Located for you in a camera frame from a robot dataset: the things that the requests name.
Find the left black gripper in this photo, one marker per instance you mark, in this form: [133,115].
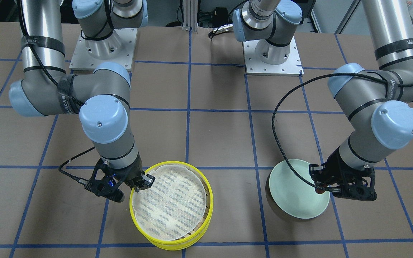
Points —
[331,162]

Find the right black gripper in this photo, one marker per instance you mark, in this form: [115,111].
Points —
[132,175]

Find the yellow bamboo steamer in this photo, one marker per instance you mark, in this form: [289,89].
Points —
[176,202]
[189,239]

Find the dark red bun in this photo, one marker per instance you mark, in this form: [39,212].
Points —
[319,191]

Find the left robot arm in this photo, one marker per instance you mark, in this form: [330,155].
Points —
[375,103]

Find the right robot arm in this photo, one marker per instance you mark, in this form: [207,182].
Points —
[101,99]

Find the light green plate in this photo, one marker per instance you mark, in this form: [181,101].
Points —
[293,195]

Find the black electronics box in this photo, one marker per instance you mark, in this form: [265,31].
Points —
[220,15]

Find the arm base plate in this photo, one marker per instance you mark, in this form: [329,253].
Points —
[261,58]
[119,48]

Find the aluminium frame post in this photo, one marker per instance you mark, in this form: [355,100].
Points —
[190,15]

